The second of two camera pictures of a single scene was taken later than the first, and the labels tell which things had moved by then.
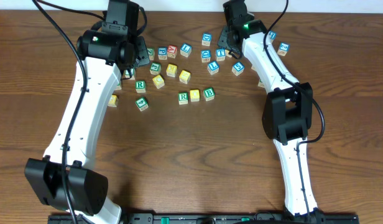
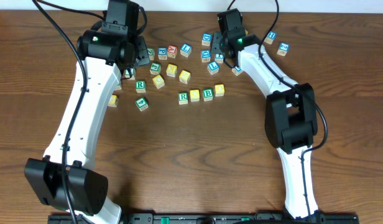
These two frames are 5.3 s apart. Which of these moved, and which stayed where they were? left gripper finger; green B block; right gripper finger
Moved: right gripper finger
Stayed: left gripper finger; green B block
